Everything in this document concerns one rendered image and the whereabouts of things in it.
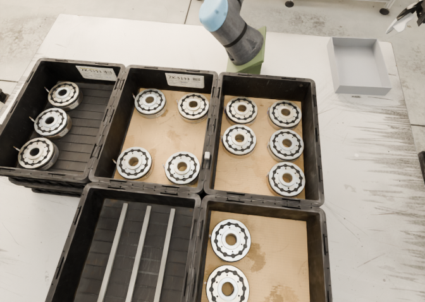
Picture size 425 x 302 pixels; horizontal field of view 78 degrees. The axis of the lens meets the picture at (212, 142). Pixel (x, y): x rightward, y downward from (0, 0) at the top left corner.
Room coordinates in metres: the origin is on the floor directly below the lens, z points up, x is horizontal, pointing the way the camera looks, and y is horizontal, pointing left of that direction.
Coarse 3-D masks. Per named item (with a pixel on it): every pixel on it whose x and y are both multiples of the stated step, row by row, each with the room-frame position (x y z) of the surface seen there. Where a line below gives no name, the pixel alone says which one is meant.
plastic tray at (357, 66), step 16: (336, 48) 0.89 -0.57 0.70; (352, 48) 0.89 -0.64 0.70; (368, 48) 0.89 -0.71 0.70; (336, 64) 0.75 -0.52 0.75; (352, 64) 0.79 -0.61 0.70; (368, 64) 0.79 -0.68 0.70; (384, 64) 0.75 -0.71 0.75; (336, 80) 0.69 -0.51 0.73; (352, 80) 0.71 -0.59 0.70; (368, 80) 0.71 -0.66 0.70; (384, 80) 0.69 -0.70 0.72
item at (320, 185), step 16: (288, 80) 0.53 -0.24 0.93; (304, 80) 0.53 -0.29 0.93; (320, 144) 0.31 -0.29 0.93; (208, 160) 0.27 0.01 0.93; (320, 160) 0.26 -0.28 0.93; (208, 176) 0.23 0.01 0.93; (320, 176) 0.22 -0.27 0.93; (208, 192) 0.18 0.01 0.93; (224, 192) 0.18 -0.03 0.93; (240, 192) 0.18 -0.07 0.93; (320, 192) 0.18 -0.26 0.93
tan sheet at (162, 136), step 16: (176, 96) 0.56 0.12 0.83; (208, 96) 0.55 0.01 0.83; (176, 112) 0.49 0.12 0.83; (128, 128) 0.43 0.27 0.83; (144, 128) 0.43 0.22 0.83; (160, 128) 0.43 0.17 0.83; (176, 128) 0.43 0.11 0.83; (192, 128) 0.43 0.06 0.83; (128, 144) 0.38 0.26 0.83; (144, 144) 0.38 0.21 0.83; (160, 144) 0.37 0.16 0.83; (176, 144) 0.37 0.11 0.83; (192, 144) 0.37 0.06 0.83; (160, 160) 0.32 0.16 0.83; (160, 176) 0.27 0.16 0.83
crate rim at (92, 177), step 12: (180, 72) 0.58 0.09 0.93; (192, 72) 0.58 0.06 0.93; (204, 72) 0.57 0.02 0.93; (216, 72) 0.57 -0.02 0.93; (120, 84) 0.54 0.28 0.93; (216, 84) 0.52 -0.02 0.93; (120, 96) 0.49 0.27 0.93; (108, 120) 0.40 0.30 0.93; (108, 132) 0.37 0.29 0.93; (204, 144) 0.32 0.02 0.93; (96, 156) 0.29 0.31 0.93; (204, 156) 0.29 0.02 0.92; (96, 168) 0.26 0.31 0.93; (204, 168) 0.25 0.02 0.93; (96, 180) 0.22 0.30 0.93; (108, 180) 0.22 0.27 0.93; (120, 180) 0.22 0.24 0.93; (192, 192) 0.19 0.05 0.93
